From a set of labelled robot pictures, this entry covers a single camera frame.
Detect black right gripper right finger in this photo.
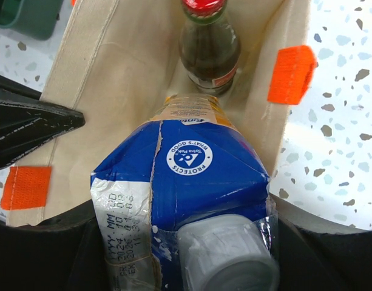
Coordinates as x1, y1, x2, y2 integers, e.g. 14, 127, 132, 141
273, 196, 372, 290

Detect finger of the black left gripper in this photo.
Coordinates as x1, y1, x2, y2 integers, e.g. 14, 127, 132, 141
0, 75, 86, 170

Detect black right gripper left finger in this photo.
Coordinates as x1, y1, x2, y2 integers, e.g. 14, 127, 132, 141
0, 201, 109, 290

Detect beige canvas bag orange handles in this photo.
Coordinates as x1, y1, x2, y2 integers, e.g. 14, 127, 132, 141
6, 1, 311, 227

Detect blue orange juice carton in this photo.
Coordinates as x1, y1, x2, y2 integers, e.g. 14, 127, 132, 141
90, 94, 279, 290

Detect cola bottle red cap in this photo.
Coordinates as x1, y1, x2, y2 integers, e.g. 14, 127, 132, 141
179, 0, 241, 96

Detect green compartment tray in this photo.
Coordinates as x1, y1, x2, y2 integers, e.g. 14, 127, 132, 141
0, 0, 63, 41

